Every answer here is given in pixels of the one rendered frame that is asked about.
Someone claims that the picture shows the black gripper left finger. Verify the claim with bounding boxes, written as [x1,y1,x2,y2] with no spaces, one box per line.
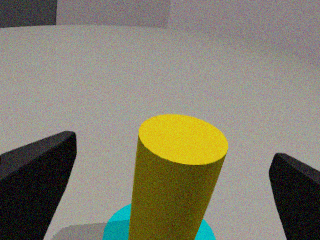
[0,131,77,240]

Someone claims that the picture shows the yellow cylinder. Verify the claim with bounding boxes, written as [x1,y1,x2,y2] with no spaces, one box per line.
[128,115,228,240]

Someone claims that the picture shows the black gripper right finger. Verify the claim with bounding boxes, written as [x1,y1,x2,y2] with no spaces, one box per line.
[269,153,320,240]

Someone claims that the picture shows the cyan circle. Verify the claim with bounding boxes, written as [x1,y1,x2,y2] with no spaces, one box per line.
[101,204,216,240]

